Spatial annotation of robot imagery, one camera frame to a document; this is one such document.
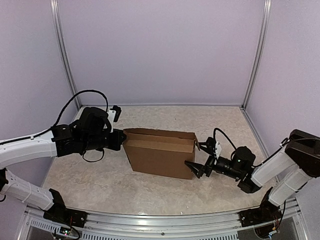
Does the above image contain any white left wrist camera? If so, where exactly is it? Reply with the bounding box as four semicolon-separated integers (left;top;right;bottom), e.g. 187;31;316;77
106;105;122;133

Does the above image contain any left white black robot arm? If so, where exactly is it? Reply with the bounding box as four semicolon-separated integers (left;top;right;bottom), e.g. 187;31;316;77
0;105;126;223

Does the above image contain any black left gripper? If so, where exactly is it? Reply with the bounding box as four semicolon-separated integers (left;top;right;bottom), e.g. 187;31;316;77
82;129;127;152

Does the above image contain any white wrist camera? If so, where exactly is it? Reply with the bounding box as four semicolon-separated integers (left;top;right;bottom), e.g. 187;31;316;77
212;141;222;159
106;105;122;133

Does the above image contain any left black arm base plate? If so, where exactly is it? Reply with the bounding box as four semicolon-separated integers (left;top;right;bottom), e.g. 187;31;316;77
43;203;88;228

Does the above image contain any aluminium frame post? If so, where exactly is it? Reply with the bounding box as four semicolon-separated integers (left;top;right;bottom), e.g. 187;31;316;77
50;0;78;95
241;0;272;112

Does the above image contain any front aluminium frame rail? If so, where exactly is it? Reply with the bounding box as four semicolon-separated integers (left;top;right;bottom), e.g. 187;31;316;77
15;198;311;240

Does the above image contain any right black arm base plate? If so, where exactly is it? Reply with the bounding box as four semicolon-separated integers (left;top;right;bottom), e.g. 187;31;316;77
238;187;283;227

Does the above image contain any right aluminium frame post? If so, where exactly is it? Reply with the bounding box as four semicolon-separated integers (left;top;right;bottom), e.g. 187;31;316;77
241;0;272;112

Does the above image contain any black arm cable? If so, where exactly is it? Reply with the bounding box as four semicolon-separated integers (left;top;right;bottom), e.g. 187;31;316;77
212;127;291;171
0;89;110;163

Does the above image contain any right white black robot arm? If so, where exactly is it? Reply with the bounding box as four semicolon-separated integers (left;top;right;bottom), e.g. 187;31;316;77
184;129;320;222

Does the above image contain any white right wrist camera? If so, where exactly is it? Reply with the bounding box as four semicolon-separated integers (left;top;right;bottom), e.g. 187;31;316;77
212;141;222;159

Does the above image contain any left aluminium frame post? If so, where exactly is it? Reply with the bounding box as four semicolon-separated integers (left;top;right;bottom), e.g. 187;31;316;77
50;0;78;95

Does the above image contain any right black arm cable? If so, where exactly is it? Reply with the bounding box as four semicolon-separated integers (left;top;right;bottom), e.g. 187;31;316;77
212;127;291;171

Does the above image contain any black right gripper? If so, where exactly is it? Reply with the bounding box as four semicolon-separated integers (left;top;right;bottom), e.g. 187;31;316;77
185;141;242;180

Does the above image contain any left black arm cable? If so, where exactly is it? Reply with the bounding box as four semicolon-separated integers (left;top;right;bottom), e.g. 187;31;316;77
0;89;110;163

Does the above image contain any brown cardboard box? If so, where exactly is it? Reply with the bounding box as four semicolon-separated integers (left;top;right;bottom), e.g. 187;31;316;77
123;128;199;180

